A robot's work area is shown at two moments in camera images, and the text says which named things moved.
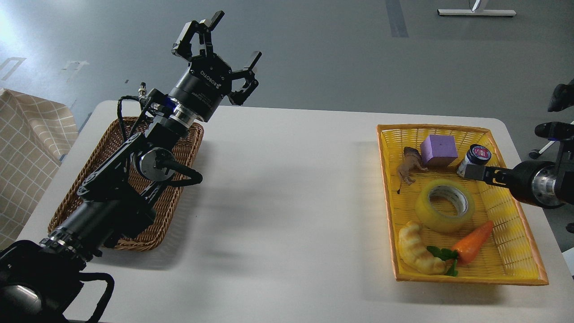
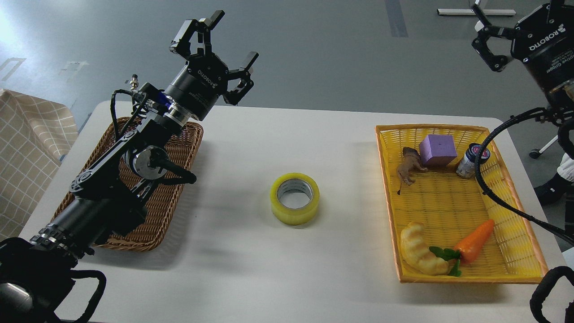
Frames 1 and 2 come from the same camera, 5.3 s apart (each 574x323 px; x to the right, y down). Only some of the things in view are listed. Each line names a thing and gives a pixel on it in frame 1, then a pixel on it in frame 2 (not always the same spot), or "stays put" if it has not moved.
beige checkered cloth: x=34 y=134 stays put
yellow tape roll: x=432 y=219 -> x=294 y=182
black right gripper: x=535 y=182 -> x=544 y=40
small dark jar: x=476 y=154 stays put
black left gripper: x=202 y=89 stays put
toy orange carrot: x=463 y=252 stays put
